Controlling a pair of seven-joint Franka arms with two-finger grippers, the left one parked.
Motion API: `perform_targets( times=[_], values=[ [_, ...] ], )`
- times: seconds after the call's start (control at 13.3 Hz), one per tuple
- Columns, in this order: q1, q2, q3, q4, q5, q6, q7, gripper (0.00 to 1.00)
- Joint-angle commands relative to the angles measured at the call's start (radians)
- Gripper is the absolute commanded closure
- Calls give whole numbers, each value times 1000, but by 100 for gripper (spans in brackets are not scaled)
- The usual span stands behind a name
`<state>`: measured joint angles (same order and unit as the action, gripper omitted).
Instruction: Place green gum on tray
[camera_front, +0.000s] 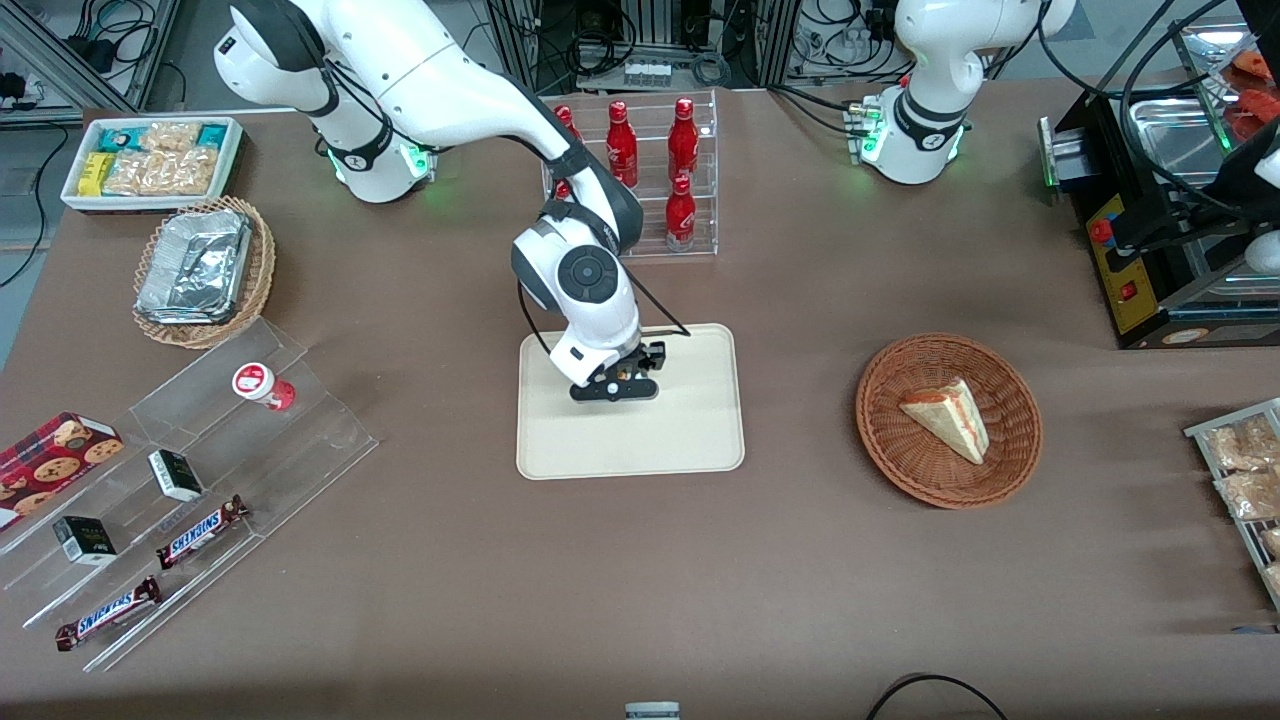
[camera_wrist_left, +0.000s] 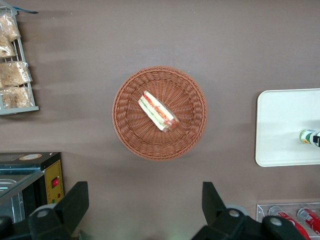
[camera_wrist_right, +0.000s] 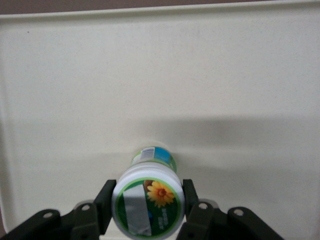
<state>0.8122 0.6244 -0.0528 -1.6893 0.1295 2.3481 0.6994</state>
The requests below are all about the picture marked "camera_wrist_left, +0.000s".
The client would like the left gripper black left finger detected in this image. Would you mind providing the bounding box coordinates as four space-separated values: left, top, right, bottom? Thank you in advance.
0 181 90 240

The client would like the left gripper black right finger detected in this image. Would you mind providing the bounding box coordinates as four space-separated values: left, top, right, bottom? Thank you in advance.
191 181 312 240

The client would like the green lid gum jar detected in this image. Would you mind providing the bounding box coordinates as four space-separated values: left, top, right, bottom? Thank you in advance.
299 128 320 146

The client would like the cream plastic tray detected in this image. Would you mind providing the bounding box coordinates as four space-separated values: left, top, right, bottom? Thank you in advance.
254 88 320 168

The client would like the clear acrylic can box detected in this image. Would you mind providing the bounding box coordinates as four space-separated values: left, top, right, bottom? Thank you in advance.
255 202 320 240

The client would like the black yellow-panel food warmer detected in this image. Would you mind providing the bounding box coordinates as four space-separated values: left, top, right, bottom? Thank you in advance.
0 151 66 224

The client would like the red cola can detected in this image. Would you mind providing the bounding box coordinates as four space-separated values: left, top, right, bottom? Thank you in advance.
296 207 320 232
268 206 312 240

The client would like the round brown wicker basket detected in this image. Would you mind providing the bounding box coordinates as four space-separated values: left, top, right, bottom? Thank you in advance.
111 65 209 162

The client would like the bagged bread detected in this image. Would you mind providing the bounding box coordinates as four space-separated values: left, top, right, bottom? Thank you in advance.
0 60 33 89
0 12 22 43
0 36 18 60
0 85 33 110

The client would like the wrapped sandwich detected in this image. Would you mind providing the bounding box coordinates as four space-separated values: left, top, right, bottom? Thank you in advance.
138 90 181 133

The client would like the blue tag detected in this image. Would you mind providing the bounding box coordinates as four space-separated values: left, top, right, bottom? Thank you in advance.
14 6 39 15

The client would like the grey wire bread rack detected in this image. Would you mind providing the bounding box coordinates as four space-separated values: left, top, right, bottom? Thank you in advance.
0 6 40 116

